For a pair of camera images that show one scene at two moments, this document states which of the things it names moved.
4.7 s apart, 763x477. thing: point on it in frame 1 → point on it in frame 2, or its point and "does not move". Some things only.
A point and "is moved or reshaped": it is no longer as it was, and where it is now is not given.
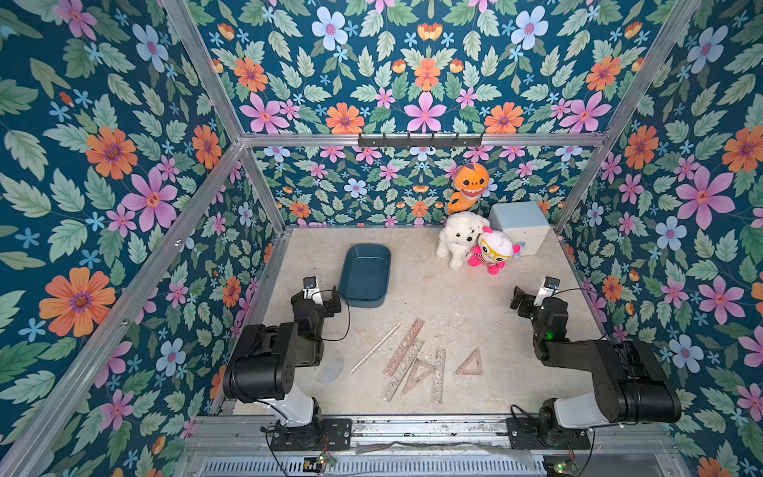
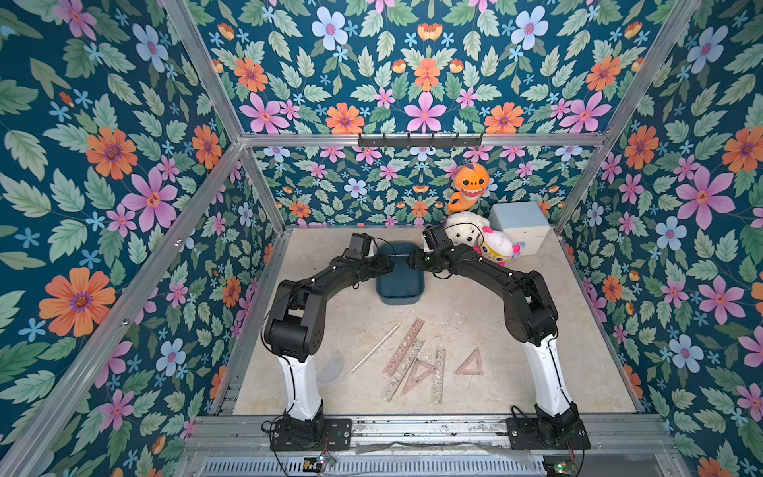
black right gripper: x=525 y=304 → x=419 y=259
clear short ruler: x=439 y=376 does not move
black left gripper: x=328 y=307 → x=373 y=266
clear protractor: x=333 y=368 does not move
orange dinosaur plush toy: x=471 y=181 does not move
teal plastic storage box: x=365 y=275 is moved or reshaped
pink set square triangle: x=419 y=372 does not move
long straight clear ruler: x=403 y=347 does not move
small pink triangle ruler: x=472 y=365 does not move
